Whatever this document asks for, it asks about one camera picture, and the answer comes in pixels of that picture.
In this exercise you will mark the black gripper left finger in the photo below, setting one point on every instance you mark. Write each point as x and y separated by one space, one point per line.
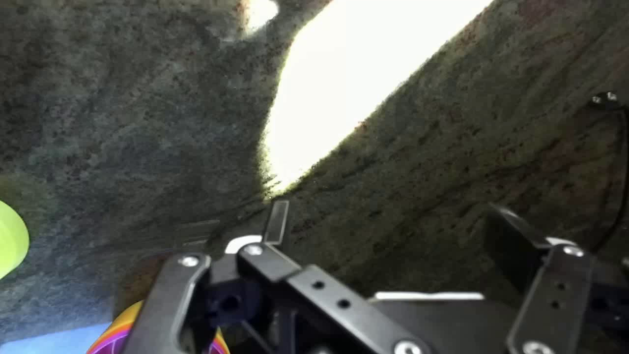
307 295

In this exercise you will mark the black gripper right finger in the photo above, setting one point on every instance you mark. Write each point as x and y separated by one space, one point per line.
557 295

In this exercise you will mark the yellow-green plastic cup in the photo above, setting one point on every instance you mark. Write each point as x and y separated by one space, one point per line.
10 238

